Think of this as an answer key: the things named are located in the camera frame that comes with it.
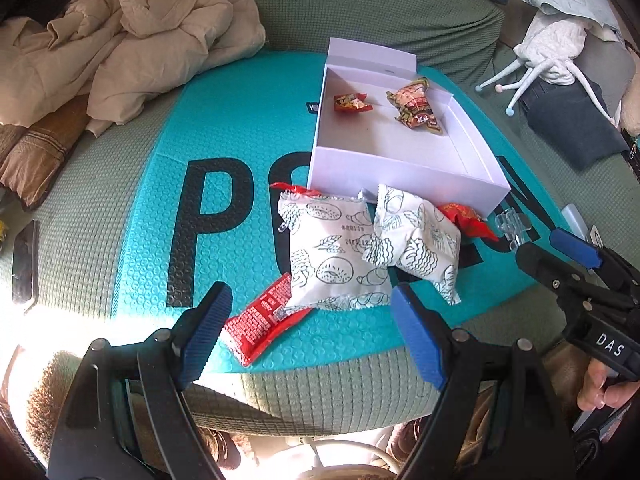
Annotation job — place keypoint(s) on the small white bread packet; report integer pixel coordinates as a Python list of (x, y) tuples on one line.
[(415, 240)]

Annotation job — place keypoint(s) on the black phone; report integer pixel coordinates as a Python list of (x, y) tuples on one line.
[(25, 265)]

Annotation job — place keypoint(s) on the white cardboard box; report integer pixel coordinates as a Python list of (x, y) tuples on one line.
[(400, 175)]

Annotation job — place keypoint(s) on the red and gold snack packet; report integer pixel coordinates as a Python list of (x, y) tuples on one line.
[(462, 217)]

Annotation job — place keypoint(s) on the white long-legged plush toy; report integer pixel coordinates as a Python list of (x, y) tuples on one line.
[(555, 45)]

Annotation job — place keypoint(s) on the large white bread packet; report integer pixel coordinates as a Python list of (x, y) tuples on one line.
[(325, 255)]

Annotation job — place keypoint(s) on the small red snack packet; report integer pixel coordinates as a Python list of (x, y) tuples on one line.
[(352, 102)]

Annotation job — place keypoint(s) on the green sofa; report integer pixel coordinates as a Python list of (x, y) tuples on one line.
[(350, 0)]

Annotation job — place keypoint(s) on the teal mat with black letters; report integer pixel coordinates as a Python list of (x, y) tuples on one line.
[(125, 210)]

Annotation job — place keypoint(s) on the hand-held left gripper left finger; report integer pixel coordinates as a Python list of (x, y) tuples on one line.
[(205, 330)]

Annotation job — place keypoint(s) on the brown striped pillow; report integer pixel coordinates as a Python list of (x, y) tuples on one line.
[(40, 155)]

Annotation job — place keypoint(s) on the beige padded jacket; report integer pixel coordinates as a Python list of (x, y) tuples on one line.
[(125, 35)]

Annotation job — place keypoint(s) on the brown fluffy cloth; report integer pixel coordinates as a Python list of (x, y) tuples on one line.
[(235, 455)]

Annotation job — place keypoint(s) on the clear plastic clip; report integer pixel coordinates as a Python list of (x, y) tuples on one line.
[(510, 225)]

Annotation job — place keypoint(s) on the red hair claw clip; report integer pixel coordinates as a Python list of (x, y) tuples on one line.
[(295, 190)]

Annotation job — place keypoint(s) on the green and red snack packet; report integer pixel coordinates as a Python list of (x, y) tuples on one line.
[(415, 105)]

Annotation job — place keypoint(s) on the person's right hand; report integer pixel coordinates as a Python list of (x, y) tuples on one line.
[(595, 387)]

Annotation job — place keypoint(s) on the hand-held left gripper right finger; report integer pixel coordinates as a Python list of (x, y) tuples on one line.
[(417, 335)]

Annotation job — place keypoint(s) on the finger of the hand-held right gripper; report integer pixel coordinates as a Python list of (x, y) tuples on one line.
[(537, 260), (575, 247)]

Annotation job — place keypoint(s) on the pale blue plastic piece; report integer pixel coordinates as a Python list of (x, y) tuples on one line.
[(575, 217)]

